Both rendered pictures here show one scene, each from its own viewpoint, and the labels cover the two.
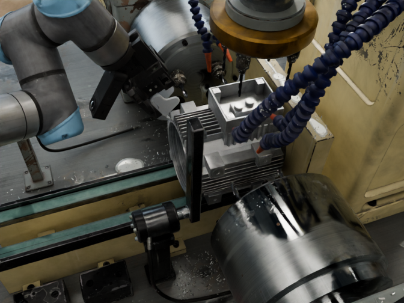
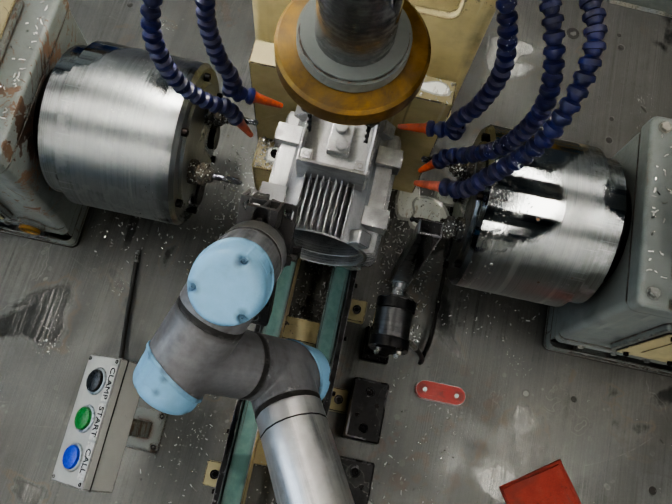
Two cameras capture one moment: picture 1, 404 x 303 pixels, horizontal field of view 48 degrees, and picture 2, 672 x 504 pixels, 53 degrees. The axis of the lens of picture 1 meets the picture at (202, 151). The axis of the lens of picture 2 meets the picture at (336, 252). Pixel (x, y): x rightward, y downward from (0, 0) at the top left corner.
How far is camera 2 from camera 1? 0.63 m
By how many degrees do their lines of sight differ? 38
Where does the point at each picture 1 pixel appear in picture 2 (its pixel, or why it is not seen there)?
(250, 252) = (534, 261)
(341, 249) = (597, 185)
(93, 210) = not seen: hidden behind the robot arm
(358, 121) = (438, 37)
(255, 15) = (387, 69)
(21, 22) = (208, 354)
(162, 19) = (112, 130)
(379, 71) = not seen: outside the picture
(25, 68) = (248, 382)
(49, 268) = not seen: hidden behind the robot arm
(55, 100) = (299, 366)
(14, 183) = (129, 463)
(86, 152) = (136, 345)
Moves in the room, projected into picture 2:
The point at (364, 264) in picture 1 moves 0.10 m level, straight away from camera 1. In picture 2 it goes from (610, 175) to (581, 114)
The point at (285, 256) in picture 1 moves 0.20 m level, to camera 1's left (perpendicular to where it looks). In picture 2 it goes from (571, 236) to (499, 358)
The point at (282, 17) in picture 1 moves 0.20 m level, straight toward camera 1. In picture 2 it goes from (407, 43) to (545, 162)
